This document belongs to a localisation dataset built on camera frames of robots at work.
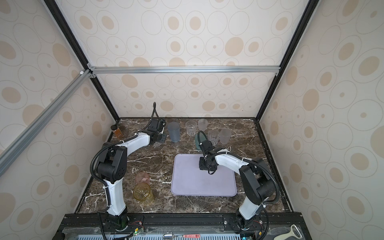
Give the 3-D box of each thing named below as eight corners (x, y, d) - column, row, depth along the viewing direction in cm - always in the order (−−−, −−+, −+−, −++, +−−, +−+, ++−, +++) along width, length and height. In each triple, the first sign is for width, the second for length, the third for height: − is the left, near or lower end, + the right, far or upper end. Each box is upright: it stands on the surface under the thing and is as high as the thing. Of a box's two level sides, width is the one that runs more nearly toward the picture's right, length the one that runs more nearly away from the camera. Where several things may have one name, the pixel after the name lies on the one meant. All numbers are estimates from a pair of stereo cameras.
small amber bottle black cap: (114, 134, 112) (109, 126, 106) (119, 130, 114) (114, 123, 108) (118, 139, 109) (114, 132, 103) (124, 135, 111) (119, 128, 105)
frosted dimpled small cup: (198, 131, 114) (198, 126, 110) (198, 123, 119) (198, 118, 115) (207, 131, 114) (208, 126, 110) (207, 123, 119) (207, 118, 115)
